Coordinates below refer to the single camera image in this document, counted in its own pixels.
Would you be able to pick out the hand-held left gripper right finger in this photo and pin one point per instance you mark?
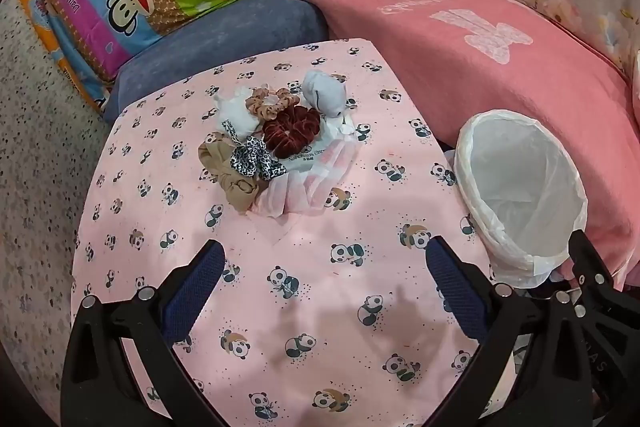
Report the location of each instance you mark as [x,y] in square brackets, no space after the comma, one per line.
[457,287]

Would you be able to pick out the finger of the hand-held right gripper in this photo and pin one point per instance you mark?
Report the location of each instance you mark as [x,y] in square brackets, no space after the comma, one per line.
[590,262]

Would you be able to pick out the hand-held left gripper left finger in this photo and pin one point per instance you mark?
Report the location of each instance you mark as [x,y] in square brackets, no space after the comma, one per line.
[200,287]

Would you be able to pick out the bin with white bag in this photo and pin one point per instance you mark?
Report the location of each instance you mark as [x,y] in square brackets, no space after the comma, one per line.
[525,177]

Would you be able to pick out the tan scrunchie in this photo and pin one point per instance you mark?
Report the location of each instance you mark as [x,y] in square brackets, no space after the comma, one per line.
[225,167]

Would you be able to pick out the clear plastic packaging bag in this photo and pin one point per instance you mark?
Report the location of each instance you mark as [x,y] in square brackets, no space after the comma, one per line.
[300,192]

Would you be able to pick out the leopard print scrunchie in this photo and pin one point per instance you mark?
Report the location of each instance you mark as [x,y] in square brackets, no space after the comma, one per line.
[250,157]

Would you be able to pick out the dark red velvet scrunchie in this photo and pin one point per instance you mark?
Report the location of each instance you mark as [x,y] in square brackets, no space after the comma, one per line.
[290,132]

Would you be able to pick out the pink panda print cloth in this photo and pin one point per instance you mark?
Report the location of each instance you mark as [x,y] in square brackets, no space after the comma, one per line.
[300,307]

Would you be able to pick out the pink dotted scrunchie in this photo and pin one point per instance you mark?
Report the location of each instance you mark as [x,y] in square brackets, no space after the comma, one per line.
[260,99]

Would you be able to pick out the pink blanket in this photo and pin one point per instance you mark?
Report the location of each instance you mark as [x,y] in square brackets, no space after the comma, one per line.
[450,72]

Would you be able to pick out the blue grey cushion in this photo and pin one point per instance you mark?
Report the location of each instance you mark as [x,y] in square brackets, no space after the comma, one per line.
[240,27]

